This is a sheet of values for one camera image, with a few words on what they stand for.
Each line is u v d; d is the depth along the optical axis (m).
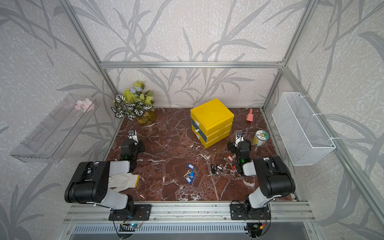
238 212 0.73
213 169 0.89
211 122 0.85
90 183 0.46
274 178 0.45
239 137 0.80
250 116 1.14
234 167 0.89
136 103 0.91
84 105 0.77
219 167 0.89
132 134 0.81
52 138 0.67
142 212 0.73
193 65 0.94
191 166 0.89
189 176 0.86
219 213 0.75
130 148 0.71
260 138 0.93
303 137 0.61
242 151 0.71
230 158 0.93
